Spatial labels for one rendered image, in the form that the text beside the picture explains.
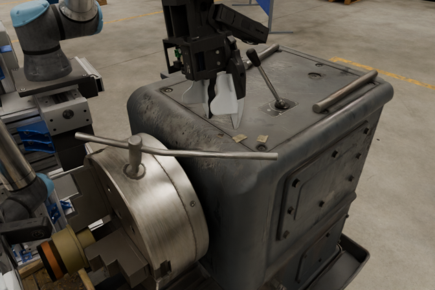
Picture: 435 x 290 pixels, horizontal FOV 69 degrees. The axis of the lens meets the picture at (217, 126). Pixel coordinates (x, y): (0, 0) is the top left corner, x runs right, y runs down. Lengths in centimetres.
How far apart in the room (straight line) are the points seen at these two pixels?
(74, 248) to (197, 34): 45
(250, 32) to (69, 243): 49
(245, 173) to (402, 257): 174
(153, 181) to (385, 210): 200
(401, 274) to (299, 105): 153
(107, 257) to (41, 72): 73
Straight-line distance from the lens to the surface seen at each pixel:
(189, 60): 43
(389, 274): 211
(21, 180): 97
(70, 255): 68
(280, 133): 65
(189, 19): 44
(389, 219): 239
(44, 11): 117
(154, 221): 58
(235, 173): 57
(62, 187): 223
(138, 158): 56
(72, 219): 68
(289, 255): 93
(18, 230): 77
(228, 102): 47
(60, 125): 114
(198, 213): 62
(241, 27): 49
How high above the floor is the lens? 162
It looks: 34 degrees down
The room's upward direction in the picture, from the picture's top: straight up
